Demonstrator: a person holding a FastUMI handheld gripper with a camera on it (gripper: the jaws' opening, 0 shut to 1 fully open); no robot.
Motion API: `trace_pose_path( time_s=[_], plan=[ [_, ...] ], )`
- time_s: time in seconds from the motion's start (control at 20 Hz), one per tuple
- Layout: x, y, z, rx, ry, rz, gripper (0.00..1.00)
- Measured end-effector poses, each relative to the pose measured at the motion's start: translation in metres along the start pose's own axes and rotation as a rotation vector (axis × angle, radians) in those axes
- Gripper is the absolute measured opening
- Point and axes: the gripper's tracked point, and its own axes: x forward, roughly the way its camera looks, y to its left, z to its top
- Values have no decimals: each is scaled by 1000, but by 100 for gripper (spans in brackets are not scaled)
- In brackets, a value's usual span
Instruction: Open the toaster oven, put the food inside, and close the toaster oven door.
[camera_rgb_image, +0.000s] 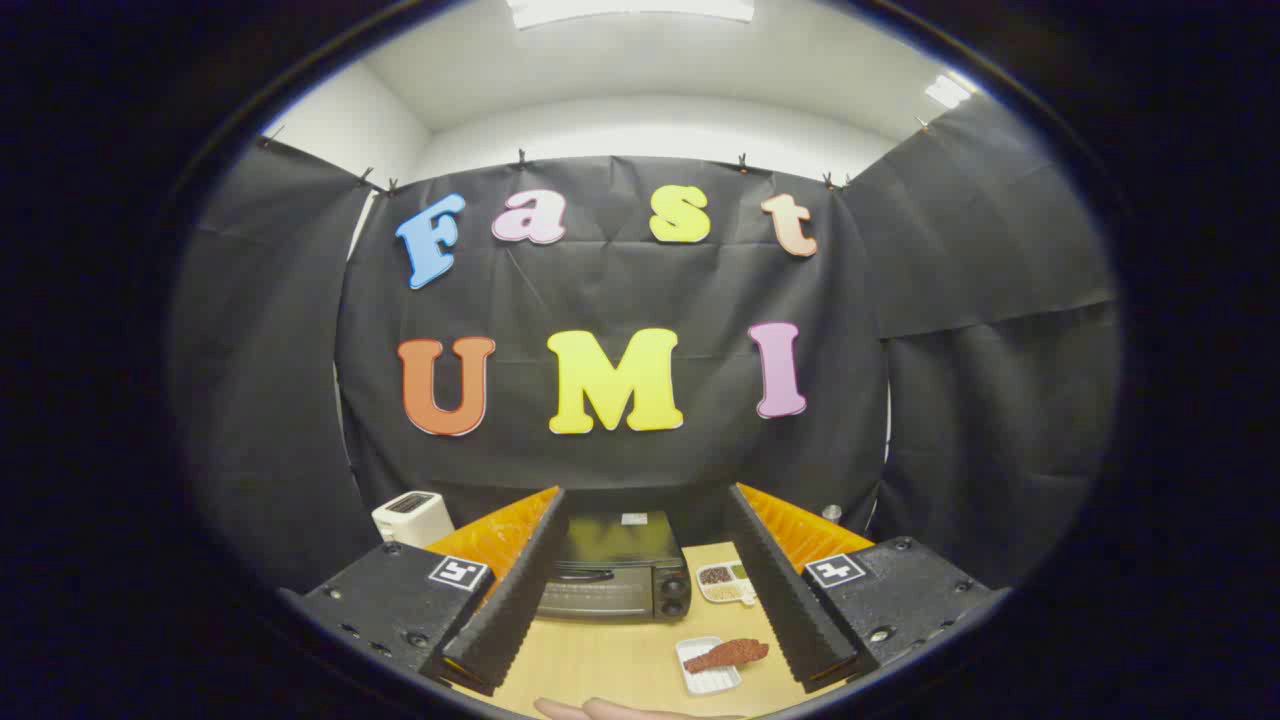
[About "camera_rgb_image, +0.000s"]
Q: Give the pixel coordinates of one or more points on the white divided dish with beans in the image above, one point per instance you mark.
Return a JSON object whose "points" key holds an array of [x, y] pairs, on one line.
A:
{"points": [[722, 580]]}

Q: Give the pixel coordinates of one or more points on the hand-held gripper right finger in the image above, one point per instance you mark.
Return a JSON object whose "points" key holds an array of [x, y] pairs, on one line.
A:
{"points": [[785, 600]]}

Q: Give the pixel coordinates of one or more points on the brown fried chicken piece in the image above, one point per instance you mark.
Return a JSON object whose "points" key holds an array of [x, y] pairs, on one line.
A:
{"points": [[735, 654]]}

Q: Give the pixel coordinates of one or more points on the white pop-up toaster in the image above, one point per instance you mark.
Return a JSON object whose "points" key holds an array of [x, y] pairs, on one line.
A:
{"points": [[410, 520]]}

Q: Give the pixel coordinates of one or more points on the large ceiling light panel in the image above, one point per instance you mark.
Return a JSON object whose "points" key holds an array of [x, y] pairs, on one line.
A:
{"points": [[630, 10]]}

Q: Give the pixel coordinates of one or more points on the black toaster oven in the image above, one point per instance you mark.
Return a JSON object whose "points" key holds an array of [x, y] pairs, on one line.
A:
{"points": [[610, 560]]}

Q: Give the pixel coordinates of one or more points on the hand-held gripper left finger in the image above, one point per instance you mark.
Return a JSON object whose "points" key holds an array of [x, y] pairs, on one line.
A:
{"points": [[510, 600]]}

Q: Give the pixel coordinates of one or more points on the small ceiling light panel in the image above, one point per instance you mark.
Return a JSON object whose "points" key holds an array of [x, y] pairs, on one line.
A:
{"points": [[947, 91]]}

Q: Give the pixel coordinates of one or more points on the white rectangular plastic tray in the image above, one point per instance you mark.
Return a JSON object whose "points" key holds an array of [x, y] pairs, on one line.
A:
{"points": [[715, 682]]}

